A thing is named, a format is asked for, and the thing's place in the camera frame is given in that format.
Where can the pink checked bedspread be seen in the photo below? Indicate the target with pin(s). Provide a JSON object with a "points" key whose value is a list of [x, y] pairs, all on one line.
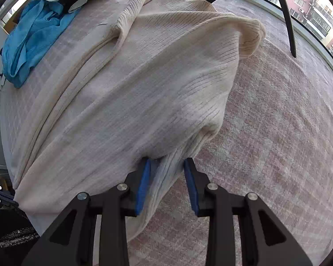
{"points": [[280, 144]]}

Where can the black garment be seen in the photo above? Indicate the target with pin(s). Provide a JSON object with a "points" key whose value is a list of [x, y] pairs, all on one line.
{"points": [[70, 1]]}

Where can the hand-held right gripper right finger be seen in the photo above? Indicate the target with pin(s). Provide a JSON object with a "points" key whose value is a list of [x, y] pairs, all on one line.
{"points": [[191, 188]]}

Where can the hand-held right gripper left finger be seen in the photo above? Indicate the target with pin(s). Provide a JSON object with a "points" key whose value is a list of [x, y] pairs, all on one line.
{"points": [[143, 188]]}

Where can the cream ribbed knit sweater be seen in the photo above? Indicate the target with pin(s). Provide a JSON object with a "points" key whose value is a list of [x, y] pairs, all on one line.
{"points": [[141, 88]]}

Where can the blue garment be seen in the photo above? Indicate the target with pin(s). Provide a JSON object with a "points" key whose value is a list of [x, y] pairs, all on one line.
{"points": [[30, 41]]}

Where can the person's black tweed jacket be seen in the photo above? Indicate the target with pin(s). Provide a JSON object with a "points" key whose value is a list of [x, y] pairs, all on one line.
{"points": [[16, 235]]}

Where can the black tripod stand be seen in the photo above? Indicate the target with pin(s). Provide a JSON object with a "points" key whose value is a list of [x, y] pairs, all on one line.
{"points": [[290, 27]]}

